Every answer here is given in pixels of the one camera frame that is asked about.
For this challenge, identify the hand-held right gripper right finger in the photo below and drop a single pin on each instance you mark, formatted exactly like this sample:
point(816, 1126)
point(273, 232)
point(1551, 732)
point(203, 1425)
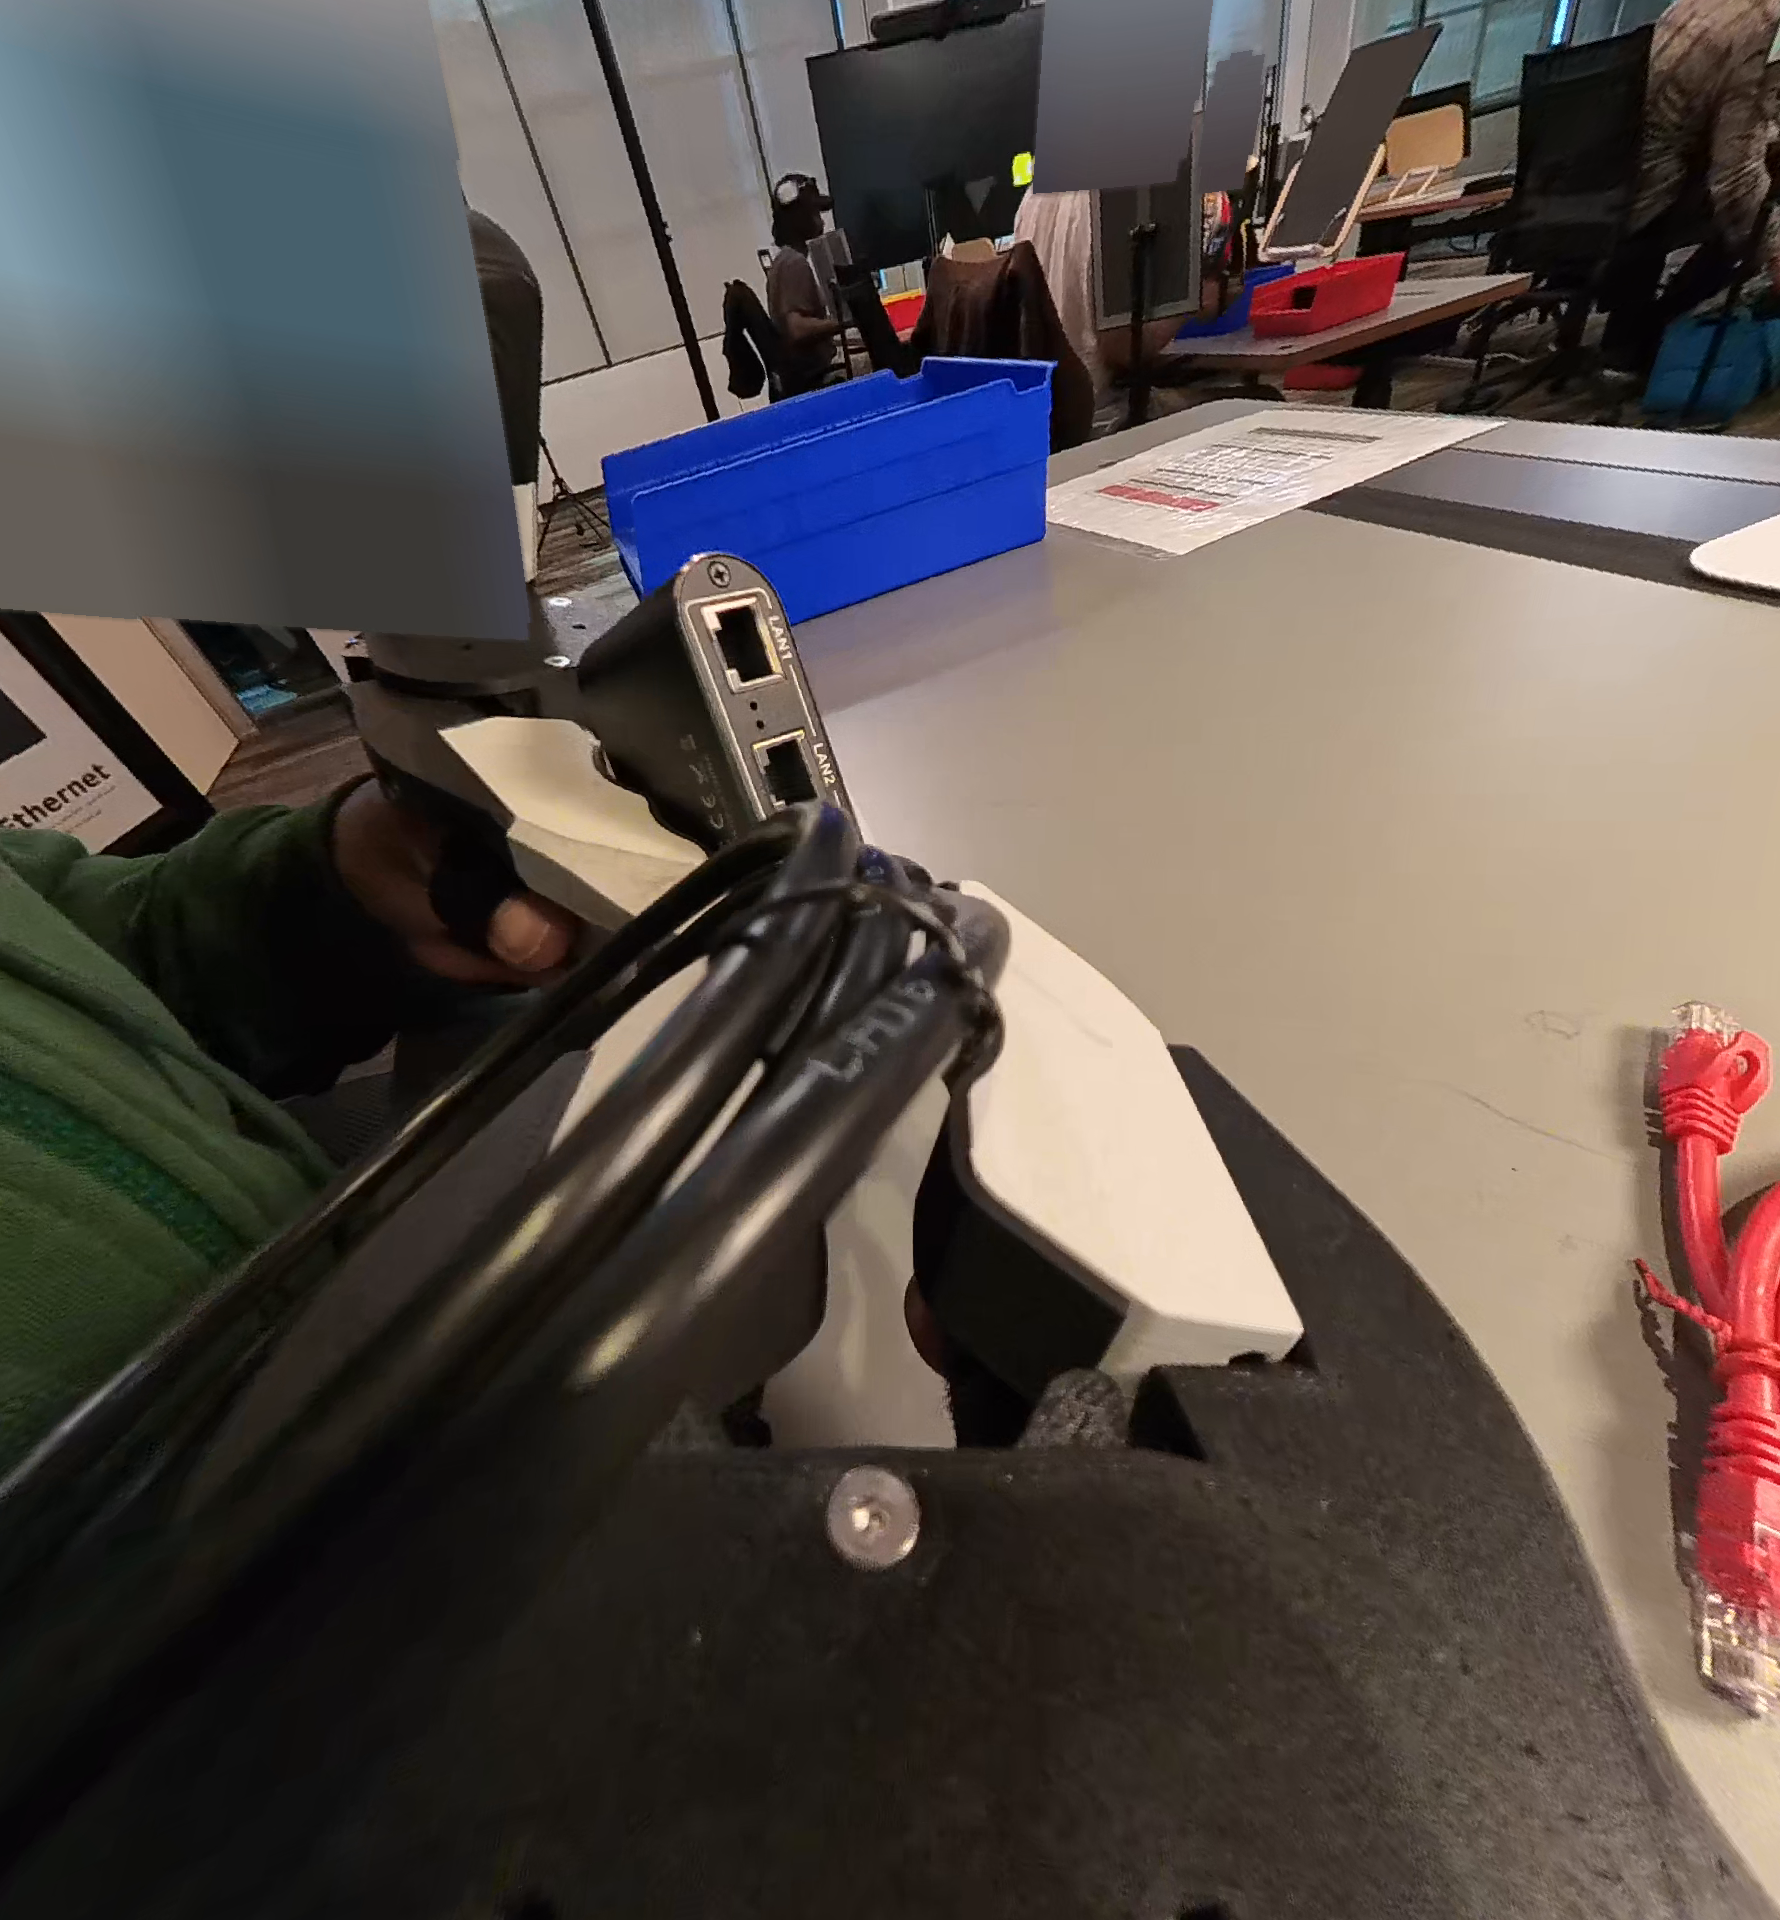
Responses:
point(1115, 1169)

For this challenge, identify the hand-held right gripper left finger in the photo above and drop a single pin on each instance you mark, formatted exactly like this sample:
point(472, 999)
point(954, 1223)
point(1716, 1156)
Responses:
point(605, 1096)

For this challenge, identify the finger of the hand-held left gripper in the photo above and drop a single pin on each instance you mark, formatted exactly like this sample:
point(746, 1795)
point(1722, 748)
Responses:
point(560, 816)

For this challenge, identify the black ethernet port adapter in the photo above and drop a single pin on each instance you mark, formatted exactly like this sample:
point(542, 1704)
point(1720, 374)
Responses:
point(664, 706)

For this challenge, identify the person's left hand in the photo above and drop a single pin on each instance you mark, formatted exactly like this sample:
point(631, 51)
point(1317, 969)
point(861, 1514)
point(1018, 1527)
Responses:
point(380, 870)

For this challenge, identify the blue storage bin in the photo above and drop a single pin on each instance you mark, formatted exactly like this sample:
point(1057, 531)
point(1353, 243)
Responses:
point(831, 495)
point(1226, 309)

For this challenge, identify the person's green sweater torso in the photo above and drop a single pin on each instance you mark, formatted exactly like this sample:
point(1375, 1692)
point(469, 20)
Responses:
point(49, 1200)

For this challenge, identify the chair with brown jacket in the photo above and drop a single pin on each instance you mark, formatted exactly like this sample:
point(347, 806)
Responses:
point(994, 330)

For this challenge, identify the laminated instruction sheet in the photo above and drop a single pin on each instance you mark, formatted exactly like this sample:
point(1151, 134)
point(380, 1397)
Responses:
point(1266, 472)

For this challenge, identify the black television screen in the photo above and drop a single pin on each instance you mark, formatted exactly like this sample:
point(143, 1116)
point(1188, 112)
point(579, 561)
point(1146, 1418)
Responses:
point(905, 136)

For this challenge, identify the red storage bin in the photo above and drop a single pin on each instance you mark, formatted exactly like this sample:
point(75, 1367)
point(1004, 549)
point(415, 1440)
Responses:
point(1333, 292)

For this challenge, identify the wooden work table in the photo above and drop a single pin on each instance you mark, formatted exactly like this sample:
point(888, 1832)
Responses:
point(1429, 309)

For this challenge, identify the blue bag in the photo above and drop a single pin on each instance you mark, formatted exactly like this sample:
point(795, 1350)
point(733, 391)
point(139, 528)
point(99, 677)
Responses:
point(1729, 359)

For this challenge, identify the black white wall poster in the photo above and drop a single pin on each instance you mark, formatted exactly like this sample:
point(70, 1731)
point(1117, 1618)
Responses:
point(66, 795)

